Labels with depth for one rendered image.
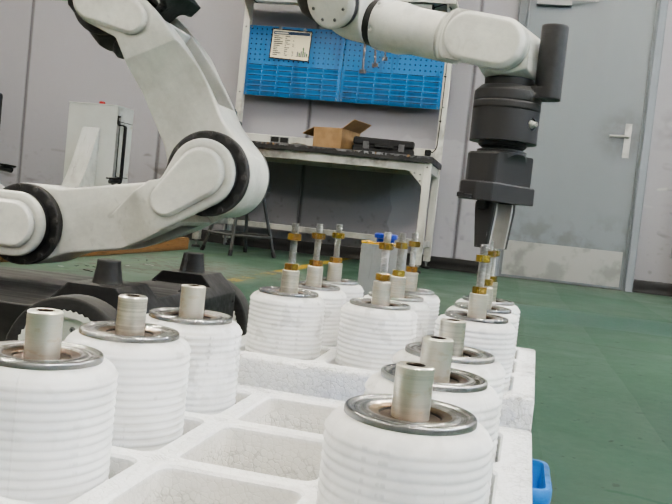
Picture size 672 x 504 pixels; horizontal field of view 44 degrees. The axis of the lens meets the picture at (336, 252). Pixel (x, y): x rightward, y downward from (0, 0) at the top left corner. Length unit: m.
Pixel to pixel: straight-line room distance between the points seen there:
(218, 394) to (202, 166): 0.67
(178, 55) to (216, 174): 0.22
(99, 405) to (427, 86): 5.66
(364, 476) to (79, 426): 0.18
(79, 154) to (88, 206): 3.24
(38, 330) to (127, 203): 0.90
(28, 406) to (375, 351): 0.54
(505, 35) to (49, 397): 0.76
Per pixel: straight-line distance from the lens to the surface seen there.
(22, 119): 7.33
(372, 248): 1.40
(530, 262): 6.12
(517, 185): 1.11
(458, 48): 1.11
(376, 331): 0.98
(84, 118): 4.81
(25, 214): 1.49
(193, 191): 1.36
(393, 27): 1.18
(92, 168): 4.72
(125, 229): 1.45
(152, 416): 0.63
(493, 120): 1.08
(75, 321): 1.25
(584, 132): 6.18
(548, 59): 1.11
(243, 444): 0.69
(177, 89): 1.43
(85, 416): 0.53
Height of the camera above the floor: 0.36
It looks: 3 degrees down
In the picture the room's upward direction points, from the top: 6 degrees clockwise
